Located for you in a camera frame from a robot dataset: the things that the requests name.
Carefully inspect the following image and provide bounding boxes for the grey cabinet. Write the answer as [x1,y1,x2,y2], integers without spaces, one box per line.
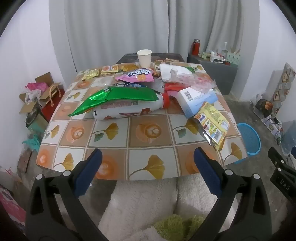
[187,53,238,95]

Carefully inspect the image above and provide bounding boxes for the red wrapper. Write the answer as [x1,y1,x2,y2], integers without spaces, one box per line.
[164,83,191,96]

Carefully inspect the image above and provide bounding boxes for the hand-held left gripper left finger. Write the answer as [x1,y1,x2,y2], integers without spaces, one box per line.
[25,148,109,241]

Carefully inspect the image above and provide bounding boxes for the blue plastic basket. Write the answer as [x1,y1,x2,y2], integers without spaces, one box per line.
[233,123,261,164]

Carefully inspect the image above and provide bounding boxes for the pink snack bag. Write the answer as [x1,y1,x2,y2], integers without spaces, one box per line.
[115,68,154,83]

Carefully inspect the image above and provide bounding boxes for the orange yellow snack packet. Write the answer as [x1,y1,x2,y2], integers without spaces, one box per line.
[100,65,119,75]

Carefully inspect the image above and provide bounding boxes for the pink transparent plastic bag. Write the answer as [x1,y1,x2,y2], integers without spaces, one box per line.
[177,72,218,93]

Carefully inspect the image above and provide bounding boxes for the pale yellow snack packet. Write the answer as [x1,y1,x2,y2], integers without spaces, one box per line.
[82,69,100,80]

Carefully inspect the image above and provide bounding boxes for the green desk calendar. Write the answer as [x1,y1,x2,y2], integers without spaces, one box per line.
[225,47,241,66]

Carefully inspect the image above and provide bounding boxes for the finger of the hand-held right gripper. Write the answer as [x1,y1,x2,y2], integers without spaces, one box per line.
[268,147,296,173]

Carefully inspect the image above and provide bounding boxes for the green fuzzy cloth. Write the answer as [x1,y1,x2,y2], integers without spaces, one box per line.
[154,214,204,241]

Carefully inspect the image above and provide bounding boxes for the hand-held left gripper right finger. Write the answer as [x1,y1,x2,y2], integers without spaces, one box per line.
[194,147,272,241]

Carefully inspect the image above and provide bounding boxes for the red gift bag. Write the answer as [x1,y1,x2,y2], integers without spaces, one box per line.
[41,85,65,122]

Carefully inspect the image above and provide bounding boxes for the teal cloth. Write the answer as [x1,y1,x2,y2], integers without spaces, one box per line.
[22,134,42,152]

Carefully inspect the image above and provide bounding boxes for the grey curtain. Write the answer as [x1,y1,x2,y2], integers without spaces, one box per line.
[48,0,259,70]

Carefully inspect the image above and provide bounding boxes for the dark side table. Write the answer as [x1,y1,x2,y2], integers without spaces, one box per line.
[116,53,185,63]

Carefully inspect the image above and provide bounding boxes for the green foil snack bag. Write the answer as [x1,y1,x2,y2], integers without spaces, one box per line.
[68,86,160,117]

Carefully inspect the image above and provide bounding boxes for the printed standing bag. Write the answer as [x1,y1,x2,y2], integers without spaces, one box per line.
[268,62,296,116]

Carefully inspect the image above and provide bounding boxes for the pink box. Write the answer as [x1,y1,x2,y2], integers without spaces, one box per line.
[0,185,26,232]

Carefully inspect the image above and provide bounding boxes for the blue snack packet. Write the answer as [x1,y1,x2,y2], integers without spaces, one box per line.
[115,81,148,88]

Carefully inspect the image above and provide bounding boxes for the blue and white box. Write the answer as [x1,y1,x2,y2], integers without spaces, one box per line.
[176,86,219,118]

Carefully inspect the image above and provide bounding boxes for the white bottle with red cap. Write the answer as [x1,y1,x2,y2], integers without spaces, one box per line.
[92,93,170,120]

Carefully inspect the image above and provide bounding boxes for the dark snack bag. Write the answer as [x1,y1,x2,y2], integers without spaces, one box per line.
[254,98,273,118]

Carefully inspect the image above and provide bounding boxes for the white plastic bag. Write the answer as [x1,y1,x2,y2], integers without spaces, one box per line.
[159,64,193,82]

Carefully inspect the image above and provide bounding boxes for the cardboard box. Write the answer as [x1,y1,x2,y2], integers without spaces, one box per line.
[19,72,65,114]

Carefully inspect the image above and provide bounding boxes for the white paper cup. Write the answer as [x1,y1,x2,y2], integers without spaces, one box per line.
[137,49,152,69]

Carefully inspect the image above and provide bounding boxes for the brown gold wrapper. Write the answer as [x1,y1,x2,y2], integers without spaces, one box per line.
[119,64,139,72]

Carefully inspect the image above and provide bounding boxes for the white fluffy garment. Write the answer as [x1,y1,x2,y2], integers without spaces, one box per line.
[97,173,243,241]

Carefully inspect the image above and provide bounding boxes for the gold packets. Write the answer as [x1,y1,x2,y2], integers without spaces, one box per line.
[154,59,179,70]

